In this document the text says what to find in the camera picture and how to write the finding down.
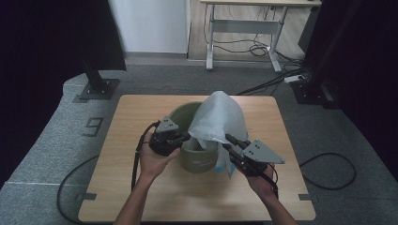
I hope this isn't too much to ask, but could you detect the black metal stand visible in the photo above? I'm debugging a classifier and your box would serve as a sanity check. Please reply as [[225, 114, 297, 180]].
[[290, 0, 341, 110], [78, 55, 121, 101]]

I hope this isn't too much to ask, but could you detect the white metal frame desk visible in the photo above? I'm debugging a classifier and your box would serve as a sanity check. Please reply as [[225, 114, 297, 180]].
[[199, 0, 323, 74]]

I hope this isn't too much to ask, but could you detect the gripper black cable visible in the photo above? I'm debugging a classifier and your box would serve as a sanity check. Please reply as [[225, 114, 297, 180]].
[[258, 162, 280, 200], [130, 121, 161, 192]]

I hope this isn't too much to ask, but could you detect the black floor cable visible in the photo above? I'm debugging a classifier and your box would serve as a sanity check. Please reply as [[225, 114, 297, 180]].
[[56, 154, 100, 225], [298, 152, 358, 191]]

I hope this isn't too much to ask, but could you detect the white power strip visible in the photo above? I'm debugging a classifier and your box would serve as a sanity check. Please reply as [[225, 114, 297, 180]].
[[283, 74, 306, 84]]

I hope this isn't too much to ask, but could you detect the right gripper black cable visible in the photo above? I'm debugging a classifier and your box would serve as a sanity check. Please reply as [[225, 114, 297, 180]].
[[258, 162, 280, 200]]

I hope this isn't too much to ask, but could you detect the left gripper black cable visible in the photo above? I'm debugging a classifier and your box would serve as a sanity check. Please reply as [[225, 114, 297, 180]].
[[130, 121, 161, 192]]

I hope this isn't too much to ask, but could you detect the green plastic bucket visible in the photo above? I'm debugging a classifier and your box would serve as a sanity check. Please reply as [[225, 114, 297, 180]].
[[168, 100, 220, 174]]

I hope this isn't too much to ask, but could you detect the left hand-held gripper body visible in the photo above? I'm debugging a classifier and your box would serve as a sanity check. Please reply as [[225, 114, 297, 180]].
[[148, 116, 183, 158]]

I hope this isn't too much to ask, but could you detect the person's right hand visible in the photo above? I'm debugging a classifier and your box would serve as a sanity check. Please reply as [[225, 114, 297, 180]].
[[239, 162, 279, 202]]

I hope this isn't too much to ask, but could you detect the person's left hand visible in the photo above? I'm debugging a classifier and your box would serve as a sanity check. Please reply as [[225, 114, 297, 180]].
[[138, 132, 181, 183]]

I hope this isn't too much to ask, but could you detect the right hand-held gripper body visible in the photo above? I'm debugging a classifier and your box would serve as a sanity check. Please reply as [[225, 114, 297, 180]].
[[230, 139, 286, 178]]

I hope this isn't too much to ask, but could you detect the white partition panel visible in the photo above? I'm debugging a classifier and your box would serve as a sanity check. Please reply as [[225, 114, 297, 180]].
[[107, 0, 191, 54]]

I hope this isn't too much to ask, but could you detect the black curtain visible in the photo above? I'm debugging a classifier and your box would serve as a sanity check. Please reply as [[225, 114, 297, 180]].
[[0, 0, 128, 189], [298, 0, 398, 173]]

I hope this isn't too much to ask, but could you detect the white bag with blue band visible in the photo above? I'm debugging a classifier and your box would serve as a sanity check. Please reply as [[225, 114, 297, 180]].
[[187, 90, 250, 180]]

